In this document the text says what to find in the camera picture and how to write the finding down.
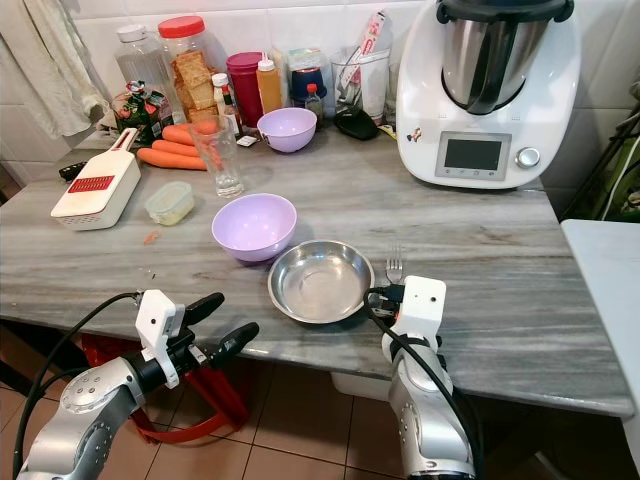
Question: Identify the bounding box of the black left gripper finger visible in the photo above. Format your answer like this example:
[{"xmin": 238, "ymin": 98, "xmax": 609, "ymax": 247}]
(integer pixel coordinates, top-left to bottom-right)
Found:
[
  {"xmin": 184, "ymin": 292, "xmax": 225, "ymax": 327},
  {"xmin": 212, "ymin": 322, "xmax": 259, "ymax": 365}
]

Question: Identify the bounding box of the silver metal fork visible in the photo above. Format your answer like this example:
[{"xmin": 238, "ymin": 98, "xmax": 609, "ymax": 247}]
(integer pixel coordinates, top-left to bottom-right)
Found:
[{"xmin": 386, "ymin": 245, "xmax": 405, "ymax": 287}]

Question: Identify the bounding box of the stainless steel plate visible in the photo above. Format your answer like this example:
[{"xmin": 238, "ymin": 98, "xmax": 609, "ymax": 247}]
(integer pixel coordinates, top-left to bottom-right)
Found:
[{"xmin": 268, "ymin": 239, "xmax": 375, "ymax": 325}]

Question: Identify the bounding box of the red plastic basket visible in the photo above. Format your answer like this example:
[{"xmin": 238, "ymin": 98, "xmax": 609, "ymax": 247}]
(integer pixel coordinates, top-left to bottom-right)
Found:
[{"xmin": 80, "ymin": 335, "xmax": 251, "ymax": 446}]

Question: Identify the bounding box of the white plastic bin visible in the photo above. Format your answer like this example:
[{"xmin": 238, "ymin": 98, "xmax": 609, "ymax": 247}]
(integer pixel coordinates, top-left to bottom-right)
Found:
[{"xmin": 330, "ymin": 372, "xmax": 391, "ymax": 401}]

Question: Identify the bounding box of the lilac plastic bowl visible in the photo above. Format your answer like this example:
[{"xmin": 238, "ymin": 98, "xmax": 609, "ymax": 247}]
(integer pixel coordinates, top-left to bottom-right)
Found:
[
  {"xmin": 212, "ymin": 193, "xmax": 298, "ymax": 264},
  {"xmin": 257, "ymin": 107, "xmax": 319, "ymax": 154}
]

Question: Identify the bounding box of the clear drinking glass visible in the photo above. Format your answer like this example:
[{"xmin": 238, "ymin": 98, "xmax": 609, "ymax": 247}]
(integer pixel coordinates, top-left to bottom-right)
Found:
[{"xmin": 190, "ymin": 115, "xmax": 246, "ymax": 198}]

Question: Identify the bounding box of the orange carrot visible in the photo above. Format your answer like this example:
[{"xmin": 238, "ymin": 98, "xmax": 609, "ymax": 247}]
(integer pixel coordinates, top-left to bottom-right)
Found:
[
  {"xmin": 162, "ymin": 122, "xmax": 219, "ymax": 146},
  {"xmin": 137, "ymin": 147, "xmax": 209, "ymax": 171},
  {"xmin": 150, "ymin": 138, "xmax": 203, "ymax": 157}
]

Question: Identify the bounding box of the white grater with red blade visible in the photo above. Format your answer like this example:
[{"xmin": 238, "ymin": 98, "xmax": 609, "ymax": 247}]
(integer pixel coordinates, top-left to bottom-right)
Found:
[{"xmin": 50, "ymin": 128, "xmax": 142, "ymax": 232}]

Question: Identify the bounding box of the black rounded plastic object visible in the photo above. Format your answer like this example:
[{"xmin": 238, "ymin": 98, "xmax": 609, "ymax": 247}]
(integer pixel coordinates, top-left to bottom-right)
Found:
[{"xmin": 333, "ymin": 105, "xmax": 381, "ymax": 141}]

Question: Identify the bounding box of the small red-capped bottle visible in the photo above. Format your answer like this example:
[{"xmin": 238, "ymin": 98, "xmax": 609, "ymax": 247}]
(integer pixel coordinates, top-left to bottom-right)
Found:
[{"xmin": 305, "ymin": 83, "xmax": 325, "ymax": 121}]

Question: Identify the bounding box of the small white-capped spice bottle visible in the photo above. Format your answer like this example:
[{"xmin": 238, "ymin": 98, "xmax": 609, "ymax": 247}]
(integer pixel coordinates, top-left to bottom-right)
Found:
[{"xmin": 212, "ymin": 72, "xmax": 233, "ymax": 116}]

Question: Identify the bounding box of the clear plastic measuring jug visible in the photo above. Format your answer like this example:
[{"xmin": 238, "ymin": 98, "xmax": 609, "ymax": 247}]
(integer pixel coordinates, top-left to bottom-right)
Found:
[{"xmin": 330, "ymin": 48, "xmax": 391, "ymax": 123}]

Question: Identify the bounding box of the magenta plastic canister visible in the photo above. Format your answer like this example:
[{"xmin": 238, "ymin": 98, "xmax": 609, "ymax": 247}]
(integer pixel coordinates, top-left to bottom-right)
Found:
[{"xmin": 226, "ymin": 52, "xmax": 266, "ymax": 129}]

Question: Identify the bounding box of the white side cabinet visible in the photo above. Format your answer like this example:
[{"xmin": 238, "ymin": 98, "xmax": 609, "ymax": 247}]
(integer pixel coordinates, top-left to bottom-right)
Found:
[{"xmin": 560, "ymin": 220, "xmax": 640, "ymax": 471}]

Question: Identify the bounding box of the orange squeeze bottle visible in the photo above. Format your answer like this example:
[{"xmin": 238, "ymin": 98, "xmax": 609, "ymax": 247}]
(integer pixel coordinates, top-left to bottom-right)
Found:
[{"xmin": 257, "ymin": 58, "xmax": 283, "ymax": 114}]

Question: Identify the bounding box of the dark blue jar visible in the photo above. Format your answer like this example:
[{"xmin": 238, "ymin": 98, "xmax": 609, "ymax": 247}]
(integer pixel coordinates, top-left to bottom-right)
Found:
[{"xmin": 290, "ymin": 68, "xmax": 327, "ymax": 106}]

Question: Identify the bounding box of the clear jar with clear lid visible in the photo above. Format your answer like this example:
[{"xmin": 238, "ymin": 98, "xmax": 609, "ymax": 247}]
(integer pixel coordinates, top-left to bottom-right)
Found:
[{"xmin": 115, "ymin": 25, "xmax": 176, "ymax": 106}]

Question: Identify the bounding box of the clear plastic food pack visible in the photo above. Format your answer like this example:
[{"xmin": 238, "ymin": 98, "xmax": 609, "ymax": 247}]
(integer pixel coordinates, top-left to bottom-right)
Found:
[{"xmin": 287, "ymin": 47, "xmax": 329, "ymax": 73}]

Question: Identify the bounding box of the green fabric bag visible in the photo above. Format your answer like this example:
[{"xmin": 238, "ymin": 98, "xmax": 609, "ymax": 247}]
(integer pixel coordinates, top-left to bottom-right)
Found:
[{"xmin": 565, "ymin": 95, "xmax": 640, "ymax": 223}]

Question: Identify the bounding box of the white kitchen cooking machine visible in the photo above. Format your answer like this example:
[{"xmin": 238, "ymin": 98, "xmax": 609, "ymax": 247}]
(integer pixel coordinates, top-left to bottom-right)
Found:
[{"xmin": 395, "ymin": 0, "xmax": 583, "ymax": 191}]

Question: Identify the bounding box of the pink printed wrap roll box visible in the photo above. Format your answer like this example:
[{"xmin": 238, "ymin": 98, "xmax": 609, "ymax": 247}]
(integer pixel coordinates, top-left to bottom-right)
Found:
[{"xmin": 340, "ymin": 10, "xmax": 391, "ymax": 91}]

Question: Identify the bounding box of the cracker jar with red lid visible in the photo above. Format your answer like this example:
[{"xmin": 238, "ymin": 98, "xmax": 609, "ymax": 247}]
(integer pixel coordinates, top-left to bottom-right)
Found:
[{"xmin": 157, "ymin": 15, "xmax": 219, "ymax": 123}]

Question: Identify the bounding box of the grey hanging towel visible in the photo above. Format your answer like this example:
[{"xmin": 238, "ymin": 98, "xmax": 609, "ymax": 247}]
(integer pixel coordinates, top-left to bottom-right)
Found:
[{"xmin": 0, "ymin": 0, "xmax": 106, "ymax": 139}]

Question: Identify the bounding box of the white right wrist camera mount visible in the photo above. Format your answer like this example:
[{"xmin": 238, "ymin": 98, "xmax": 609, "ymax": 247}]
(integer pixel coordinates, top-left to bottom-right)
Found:
[{"xmin": 395, "ymin": 277, "xmax": 447, "ymax": 346}]

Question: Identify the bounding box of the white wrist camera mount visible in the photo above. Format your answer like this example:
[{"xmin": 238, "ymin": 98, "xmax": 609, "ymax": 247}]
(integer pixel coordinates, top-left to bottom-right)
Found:
[
  {"xmin": 395, "ymin": 277, "xmax": 447, "ymax": 346},
  {"xmin": 135, "ymin": 290, "xmax": 187, "ymax": 389}
]

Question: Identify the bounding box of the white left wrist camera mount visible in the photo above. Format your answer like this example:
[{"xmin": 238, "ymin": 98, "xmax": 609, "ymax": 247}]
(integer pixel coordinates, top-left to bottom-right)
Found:
[{"xmin": 135, "ymin": 290, "xmax": 187, "ymax": 389}]

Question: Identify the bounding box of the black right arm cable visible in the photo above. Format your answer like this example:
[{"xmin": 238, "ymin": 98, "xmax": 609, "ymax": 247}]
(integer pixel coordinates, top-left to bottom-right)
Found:
[{"xmin": 366, "ymin": 290, "xmax": 486, "ymax": 473}]

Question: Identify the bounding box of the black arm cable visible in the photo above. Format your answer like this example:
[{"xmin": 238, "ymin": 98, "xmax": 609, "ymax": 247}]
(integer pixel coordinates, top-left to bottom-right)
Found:
[
  {"xmin": 366, "ymin": 290, "xmax": 486, "ymax": 473},
  {"xmin": 12, "ymin": 292, "xmax": 143, "ymax": 480}
]

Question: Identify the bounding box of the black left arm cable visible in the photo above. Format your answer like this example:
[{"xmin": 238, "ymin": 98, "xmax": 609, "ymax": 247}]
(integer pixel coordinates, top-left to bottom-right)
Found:
[{"xmin": 12, "ymin": 292, "xmax": 143, "ymax": 480}]

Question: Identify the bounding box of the black handle object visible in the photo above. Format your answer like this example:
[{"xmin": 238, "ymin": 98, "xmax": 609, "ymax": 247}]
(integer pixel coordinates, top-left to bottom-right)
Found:
[{"xmin": 60, "ymin": 160, "xmax": 89, "ymax": 182}]

